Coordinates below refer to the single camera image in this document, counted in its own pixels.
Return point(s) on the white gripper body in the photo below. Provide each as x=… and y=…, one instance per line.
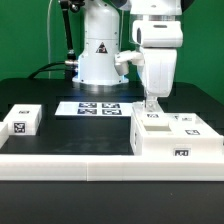
x=158, y=42

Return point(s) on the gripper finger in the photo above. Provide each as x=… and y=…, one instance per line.
x=151, y=103

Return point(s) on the white cabinet door panel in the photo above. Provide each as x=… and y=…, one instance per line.
x=146, y=118
x=189, y=124

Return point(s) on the white cabinet body box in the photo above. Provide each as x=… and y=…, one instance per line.
x=161, y=142

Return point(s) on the white cabinet top block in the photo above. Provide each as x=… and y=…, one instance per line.
x=24, y=119

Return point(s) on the white tag base sheet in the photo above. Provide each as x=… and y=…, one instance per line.
x=94, y=109

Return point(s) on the white U-shaped fence frame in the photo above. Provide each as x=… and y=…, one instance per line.
x=69, y=150

